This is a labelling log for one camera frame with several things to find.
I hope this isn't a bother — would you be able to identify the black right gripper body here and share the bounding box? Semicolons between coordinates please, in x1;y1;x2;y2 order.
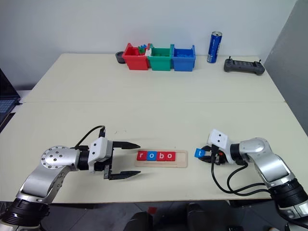
210;144;229;166

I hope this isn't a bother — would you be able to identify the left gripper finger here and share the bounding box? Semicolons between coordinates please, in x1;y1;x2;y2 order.
108;170;141;181
112;141;141;150

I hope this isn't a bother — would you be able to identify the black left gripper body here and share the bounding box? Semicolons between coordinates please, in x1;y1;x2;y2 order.
92;141;115;180

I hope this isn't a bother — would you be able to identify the wooden letter tray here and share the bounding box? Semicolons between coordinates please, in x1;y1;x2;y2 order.
134;150;188;168

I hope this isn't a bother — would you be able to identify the dark rounded shape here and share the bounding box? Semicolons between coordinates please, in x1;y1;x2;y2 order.
186;203;218;231
122;211;154;231

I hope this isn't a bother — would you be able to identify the red plastic bin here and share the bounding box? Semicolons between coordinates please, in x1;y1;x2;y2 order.
122;42;149;71

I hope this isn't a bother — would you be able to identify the blue plastic bin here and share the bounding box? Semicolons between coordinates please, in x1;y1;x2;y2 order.
170;44;196;72

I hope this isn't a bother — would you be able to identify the dark round holder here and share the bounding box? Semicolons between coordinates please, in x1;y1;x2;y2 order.
115;51;127;64

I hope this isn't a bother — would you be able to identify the grey remote controller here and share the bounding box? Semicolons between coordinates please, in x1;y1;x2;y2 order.
223;56;266;76

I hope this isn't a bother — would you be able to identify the green plastic bin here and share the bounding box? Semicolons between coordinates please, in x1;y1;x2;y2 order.
147;43;174;72

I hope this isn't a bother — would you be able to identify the blue drink can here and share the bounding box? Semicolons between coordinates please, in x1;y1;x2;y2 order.
207;31;223;64

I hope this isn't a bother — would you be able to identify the grey partition panel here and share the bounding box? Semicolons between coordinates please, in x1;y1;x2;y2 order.
263;0;308;135

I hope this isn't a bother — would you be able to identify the dark laptop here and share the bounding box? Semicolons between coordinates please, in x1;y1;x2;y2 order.
0;68;22;123

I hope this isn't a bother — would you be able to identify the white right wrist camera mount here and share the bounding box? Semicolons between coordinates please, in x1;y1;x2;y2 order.
208;129;235;165

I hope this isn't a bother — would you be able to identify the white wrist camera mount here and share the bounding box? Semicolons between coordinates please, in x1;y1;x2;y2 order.
88;137;114;174
208;129;235;165

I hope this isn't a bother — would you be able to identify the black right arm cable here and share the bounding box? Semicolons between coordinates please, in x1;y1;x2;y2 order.
210;149;274;197

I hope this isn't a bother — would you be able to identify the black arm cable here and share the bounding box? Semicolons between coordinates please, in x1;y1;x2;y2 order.
74;125;107;149
210;149;274;197

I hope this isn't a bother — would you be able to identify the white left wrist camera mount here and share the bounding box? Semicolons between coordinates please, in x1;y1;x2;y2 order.
88;137;114;174

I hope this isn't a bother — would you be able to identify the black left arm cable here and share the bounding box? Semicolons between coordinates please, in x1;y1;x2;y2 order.
74;125;107;149

